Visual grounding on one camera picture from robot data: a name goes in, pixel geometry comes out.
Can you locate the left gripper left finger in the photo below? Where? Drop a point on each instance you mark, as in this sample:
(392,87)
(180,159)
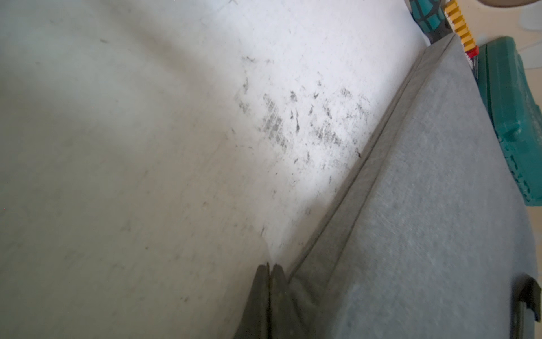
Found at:
(255,323)

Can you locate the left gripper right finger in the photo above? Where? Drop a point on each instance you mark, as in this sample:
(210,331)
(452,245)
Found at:
(284,320)

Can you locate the grey laptop bag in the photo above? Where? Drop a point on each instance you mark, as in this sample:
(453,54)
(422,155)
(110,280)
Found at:
(432,239)

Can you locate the green plastic tool case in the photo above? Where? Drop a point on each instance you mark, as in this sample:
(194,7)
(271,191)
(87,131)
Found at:
(515,116)

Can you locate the black screwdriver bit set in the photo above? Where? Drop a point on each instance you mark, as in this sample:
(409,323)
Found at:
(436,19)

